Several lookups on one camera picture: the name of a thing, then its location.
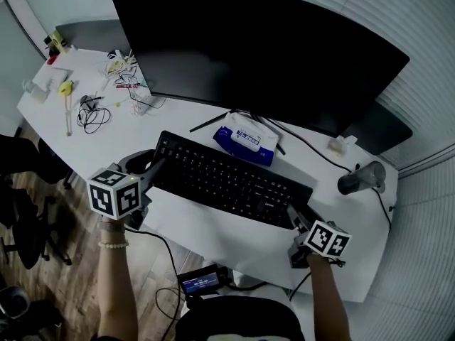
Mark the person's right forearm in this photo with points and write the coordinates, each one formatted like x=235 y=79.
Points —
x=328 y=297

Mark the yellow round toy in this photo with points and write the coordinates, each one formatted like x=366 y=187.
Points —
x=66 y=87

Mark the gray desk divider panel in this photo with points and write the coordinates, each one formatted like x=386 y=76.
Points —
x=92 y=36

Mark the person's left forearm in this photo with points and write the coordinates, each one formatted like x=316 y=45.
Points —
x=115 y=290

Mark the blue and white wipes packet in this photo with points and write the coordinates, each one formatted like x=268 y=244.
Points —
x=249 y=142

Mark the small black screen device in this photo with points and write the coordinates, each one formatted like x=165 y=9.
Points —
x=199 y=281

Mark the pale wooden jointed stick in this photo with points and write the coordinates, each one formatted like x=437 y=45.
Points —
x=68 y=116

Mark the person's black clothing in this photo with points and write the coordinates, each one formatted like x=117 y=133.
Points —
x=238 y=320

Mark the small red object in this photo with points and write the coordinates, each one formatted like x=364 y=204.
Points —
x=52 y=59

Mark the pale woven wristband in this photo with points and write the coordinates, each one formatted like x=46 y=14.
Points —
x=112 y=226

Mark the black keyboard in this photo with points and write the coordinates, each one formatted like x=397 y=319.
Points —
x=227 y=179

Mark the gray round bin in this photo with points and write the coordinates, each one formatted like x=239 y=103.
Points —
x=12 y=300

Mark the yellow green box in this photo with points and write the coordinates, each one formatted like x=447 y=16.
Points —
x=59 y=42

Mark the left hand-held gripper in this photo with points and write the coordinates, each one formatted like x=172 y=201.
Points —
x=113 y=194

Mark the flat white pad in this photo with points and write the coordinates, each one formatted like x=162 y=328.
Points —
x=52 y=75

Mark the black curved monitor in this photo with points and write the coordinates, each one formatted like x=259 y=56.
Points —
x=256 y=52

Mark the small white box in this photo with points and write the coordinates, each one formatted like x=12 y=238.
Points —
x=38 y=94

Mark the black office chair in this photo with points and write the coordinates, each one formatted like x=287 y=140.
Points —
x=25 y=197

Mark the small white plastic block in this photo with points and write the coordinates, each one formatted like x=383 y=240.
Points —
x=337 y=144

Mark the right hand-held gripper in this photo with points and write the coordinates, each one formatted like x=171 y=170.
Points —
x=325 y=238

